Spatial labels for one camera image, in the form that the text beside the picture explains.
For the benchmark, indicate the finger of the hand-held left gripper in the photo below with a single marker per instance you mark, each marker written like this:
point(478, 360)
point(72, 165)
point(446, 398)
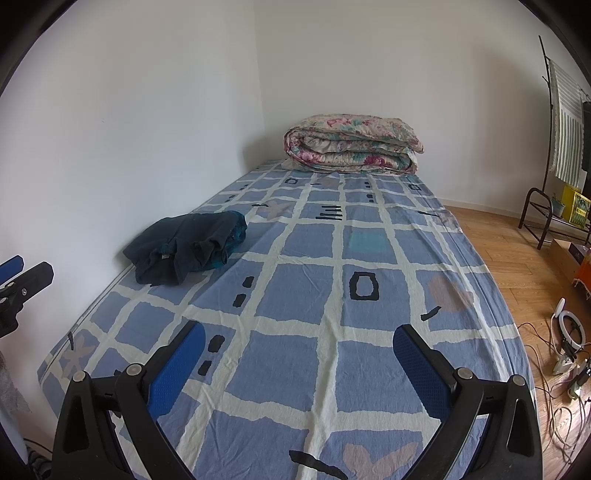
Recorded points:
point(32, 279)
point(11, 268)

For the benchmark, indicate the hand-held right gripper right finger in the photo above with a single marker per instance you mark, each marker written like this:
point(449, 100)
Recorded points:
point(422, 369)

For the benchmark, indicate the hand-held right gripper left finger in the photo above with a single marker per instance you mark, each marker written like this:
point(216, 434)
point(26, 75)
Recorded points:
point(180, 369)

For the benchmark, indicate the teal plaid fleece jacket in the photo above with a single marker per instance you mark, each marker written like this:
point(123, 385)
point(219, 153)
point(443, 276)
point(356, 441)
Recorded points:
point(184, 244)

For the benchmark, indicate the black metal clothes rack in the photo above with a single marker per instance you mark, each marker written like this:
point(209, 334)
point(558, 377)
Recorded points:
point(531, 207)

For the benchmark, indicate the bed with blue checked sheet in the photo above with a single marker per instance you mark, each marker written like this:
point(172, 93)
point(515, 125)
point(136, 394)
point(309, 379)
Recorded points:
point(295, 369)

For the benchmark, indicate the white power strip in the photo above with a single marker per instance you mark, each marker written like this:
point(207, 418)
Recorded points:
point(581, 383)

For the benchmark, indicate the cardboard box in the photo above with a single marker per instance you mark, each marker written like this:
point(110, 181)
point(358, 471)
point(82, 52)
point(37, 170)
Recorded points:
point(565, 256)

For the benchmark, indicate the orange stool with lace cover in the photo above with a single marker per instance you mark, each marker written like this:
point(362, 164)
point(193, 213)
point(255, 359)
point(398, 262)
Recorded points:
point(584, 277)

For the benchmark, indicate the small potted plant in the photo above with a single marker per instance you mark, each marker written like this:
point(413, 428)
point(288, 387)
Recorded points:
point(557, 205)

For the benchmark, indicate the yellow box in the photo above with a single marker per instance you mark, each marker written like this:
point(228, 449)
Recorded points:
point(577, 205)

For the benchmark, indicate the folded floral quilt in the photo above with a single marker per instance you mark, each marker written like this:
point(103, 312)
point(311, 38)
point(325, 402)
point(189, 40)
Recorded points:
point(351, 147)

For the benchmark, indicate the dark hanging garment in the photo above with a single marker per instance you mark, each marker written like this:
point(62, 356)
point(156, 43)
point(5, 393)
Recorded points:
point(587, 138)

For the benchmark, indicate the striped hanging cloth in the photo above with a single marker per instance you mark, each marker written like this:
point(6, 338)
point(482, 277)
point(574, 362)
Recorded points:
point(568, 124)

